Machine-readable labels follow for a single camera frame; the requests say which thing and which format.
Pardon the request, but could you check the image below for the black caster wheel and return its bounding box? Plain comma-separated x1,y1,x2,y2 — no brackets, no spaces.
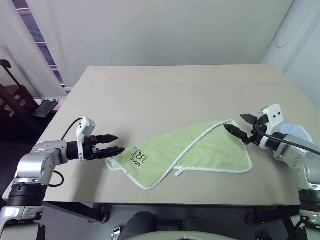
99,211,111,224

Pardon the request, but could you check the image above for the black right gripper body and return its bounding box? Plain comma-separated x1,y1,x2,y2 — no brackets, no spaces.
246,115,270,148

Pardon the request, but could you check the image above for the light blue cloth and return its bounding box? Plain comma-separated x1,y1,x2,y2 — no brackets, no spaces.
278,122,313,144

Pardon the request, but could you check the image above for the dark brown cabinet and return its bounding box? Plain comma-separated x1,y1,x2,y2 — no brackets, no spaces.
0,83,38,141

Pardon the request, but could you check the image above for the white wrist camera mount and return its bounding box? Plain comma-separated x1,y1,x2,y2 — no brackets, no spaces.
258,103,286,150
76,116,97,160

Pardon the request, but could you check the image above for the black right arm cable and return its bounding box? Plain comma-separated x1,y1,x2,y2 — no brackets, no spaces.
251,117,320,156

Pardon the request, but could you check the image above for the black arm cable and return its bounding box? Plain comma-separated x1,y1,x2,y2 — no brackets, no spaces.
48,117,85,188
251,117,320,156

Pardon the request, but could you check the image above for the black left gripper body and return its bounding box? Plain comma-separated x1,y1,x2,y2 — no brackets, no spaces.
83,136,101,161

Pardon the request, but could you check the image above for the purple window blind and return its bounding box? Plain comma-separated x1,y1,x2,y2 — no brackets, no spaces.
16,0,68,95

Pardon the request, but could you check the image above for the pale rounded robot torso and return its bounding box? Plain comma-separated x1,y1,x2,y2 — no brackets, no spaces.
134,229,253,240

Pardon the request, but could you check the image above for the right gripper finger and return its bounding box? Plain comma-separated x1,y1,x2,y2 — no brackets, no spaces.
239,113,259,126
223,123,251,145

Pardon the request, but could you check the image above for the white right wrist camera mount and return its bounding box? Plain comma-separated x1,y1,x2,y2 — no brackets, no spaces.
258,103,286,150

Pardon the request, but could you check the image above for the black floor plate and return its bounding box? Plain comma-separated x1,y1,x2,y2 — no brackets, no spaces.
32,99,59,118

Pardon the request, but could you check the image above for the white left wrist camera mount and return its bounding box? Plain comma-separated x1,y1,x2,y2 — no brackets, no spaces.
76,116,97,160

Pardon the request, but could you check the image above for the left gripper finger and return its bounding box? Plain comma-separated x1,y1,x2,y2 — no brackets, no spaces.
99,146,125,159
96,134,119,145

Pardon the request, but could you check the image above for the black table frame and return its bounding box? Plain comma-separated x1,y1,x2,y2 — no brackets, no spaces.
42,201,301,226

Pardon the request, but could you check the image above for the dark hooked pole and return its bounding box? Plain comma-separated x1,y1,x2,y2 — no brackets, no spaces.
0,59,22,88

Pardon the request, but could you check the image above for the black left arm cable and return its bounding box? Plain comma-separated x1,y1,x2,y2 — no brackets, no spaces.
48,117,85,188

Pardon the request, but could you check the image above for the small silver metal clip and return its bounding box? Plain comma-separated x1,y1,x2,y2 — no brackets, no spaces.
112,226,123,240

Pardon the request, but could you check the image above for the green towel with white trim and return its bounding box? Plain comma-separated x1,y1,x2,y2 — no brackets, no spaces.
104,119,253,191

